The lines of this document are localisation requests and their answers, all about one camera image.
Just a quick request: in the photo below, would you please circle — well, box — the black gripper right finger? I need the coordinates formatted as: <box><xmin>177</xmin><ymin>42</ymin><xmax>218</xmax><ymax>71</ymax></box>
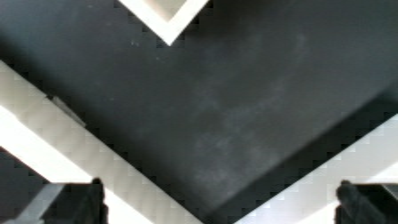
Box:
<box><xmin>334</xmin><ymin>180</ymin><xmax>398</xmax><ymax>224</ymax></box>

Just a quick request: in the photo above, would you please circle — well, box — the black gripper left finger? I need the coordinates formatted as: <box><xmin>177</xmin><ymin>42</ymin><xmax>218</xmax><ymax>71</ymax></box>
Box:
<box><xmin>0</xmin><ymin>178</ymin><xmax>108</xmax><ymax>224</ymax></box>

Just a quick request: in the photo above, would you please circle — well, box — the white square tabletop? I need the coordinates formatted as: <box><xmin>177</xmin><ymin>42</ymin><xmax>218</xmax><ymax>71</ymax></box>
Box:
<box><xmin>117</xmin><ymin>0</ymin><xmax>209</xmax><ymax>45</ymax></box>

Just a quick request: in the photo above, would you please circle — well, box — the white U-shaped obstacle fence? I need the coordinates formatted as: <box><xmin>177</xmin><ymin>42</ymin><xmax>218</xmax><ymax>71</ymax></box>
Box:
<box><xmin>0</xmin><ymin>62</ymin><xmax>398</xmax><ymax>224</ymax></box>

